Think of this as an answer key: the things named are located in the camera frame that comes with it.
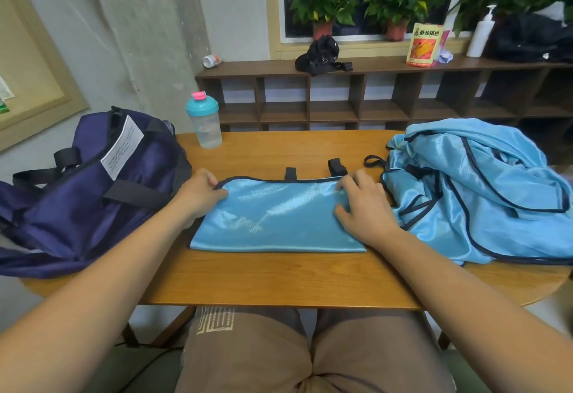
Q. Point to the person's right hand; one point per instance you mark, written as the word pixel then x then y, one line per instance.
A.
pixel 369 211

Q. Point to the person's left hand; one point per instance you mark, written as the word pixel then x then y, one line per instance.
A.
pixel 194 198

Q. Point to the person's right thumb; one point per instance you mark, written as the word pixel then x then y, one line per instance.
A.
pixel 342 214

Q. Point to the person's left thumb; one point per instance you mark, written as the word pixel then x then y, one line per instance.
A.
pixel 218 196

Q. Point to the light blue satin cloth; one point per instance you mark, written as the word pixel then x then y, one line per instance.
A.
pixel 277 218

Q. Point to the person's right forearm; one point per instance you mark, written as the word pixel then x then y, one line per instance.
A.
pixel 474 316

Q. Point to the person's left forearm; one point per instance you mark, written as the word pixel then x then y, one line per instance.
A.
pixel 85 298

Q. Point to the clear shaker bottle teal lid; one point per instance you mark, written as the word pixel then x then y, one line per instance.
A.
pixel 205 124

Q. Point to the dark brown cubby shelf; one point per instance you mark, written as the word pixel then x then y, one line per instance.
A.
pixel 385 93

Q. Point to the small white pill bottle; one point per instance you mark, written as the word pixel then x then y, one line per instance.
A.
pixel 210 61

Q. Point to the navy blue duffel bag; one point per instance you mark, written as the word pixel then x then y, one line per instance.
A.
pixel 80 209

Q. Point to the wooden table leg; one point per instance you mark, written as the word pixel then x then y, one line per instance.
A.
pixel 172 328

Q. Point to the crumpled light blue satin garment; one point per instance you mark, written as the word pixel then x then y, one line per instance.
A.
pixel 483 191

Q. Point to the person's brown shorts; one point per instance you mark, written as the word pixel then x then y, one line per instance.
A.
pixel 313 357

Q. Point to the orange yellow snack packet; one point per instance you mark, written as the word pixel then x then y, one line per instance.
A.
pixel 423 46

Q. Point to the crumpled pale purple wrapper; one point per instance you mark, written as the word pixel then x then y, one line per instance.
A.
pixel 445 55

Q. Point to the small bushy potted green plant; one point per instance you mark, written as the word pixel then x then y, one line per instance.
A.
pixel 323 1

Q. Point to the wide potted green plant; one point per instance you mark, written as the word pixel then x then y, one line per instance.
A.
pixel 400 3

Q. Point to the white pump dispenser bottle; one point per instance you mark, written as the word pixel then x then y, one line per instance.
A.
pixel 480 37

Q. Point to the black jacket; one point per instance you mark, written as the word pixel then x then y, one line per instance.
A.
pixel 530 39

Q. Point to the window with beige frame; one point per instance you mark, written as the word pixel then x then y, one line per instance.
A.
pixel 273 12

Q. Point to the beige framed wall board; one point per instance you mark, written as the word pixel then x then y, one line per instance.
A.
pixel 31 61

